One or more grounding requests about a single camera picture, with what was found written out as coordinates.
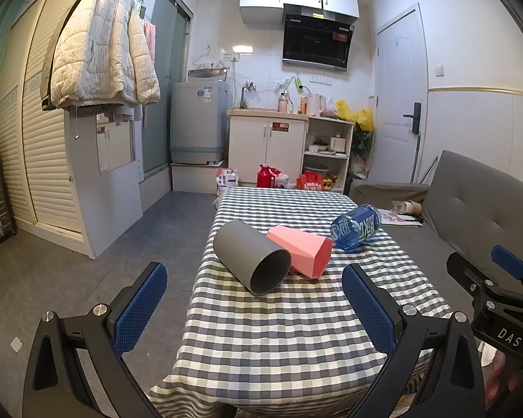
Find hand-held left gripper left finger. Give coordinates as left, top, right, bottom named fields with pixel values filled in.
left=23, top=262, right=168, bottom=418

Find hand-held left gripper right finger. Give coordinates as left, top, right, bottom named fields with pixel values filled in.
left=342, top=263, right=487, bottom=418

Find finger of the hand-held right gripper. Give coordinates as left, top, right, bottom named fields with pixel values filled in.
left=446, top=251, right=494, bottom=297
left=491, top=245, right=523, bottom=297

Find grey cup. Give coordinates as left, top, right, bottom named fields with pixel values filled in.
left=213, top=220, right=293, bottom=297

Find pink faceted cup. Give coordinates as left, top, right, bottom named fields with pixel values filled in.
left=267, top=225, right=334, bottom=279

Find person's right hand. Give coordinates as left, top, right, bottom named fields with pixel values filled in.
left=484, top=349, right=522, bottom=404

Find grey sofa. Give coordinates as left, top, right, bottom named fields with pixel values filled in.
left=349, top=150, right=523, bottom=318

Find blue water bottle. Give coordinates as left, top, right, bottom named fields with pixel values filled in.
left=330, top=204, right=382, bottom=252

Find checked tablecloth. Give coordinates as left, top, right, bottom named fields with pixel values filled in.
left=147, top=186, right=454, bottom=418

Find pink white paper sheets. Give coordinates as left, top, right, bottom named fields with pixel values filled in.
left=377, top=209, right=424, bottom=227

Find red plastic bag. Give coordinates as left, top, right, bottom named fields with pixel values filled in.
left=296, top=172, right=324, bottom=191

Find white refill pouch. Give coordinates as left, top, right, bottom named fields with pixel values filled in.
left=215, top=169, right=240, bottom=196

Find white open shelf unit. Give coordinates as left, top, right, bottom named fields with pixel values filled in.
left=302, top=116, right=355, bottom=193

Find red thermos jug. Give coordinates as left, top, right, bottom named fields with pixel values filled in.
left=257, top=164, right=282, bottom=189

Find louvred wardrobe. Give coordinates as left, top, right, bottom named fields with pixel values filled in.
left=0, top=0, right=106, bottom=238

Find yellow plastic bag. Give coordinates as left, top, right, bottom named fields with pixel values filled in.
left=335, top=100, right=374, bottom=132

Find white sink cabinet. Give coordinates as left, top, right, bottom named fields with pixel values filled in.
left=227, top=109, right=309, bottom=188

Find grey washing machine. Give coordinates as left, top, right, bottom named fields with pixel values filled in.
left=170, top=80, right=228, bottom=165

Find white door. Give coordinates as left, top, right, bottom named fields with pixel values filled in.
left=375, top=3, right=429, bottom=184

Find frosted glass door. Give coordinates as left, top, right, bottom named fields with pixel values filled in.
left=140, top=0, right=194, bottom=182

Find white pink electric kettle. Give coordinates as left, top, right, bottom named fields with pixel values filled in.
left=306, top=93, right=327, bottom=117

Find metal faucet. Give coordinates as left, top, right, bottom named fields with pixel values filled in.
left=241, top=81, right=257, bottom=110

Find metal basin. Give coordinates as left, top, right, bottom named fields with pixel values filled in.
left=188, top=67, right=226, bottom=83

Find white quilted jacket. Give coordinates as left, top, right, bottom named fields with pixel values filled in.
left=41, top=0, right=161, bottom=109

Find pink towel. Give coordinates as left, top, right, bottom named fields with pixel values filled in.
left=143, top=21, right=157, bottom=58

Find black range hood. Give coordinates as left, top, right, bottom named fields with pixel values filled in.
left=282, top=3, right=356, bottom=71

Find black door handle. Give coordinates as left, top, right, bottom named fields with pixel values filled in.
left=403, top=102, right=422, bottom=135

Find wire clothes hanger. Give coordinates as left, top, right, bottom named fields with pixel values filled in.
left=192, top=46, right=224, bottom=69

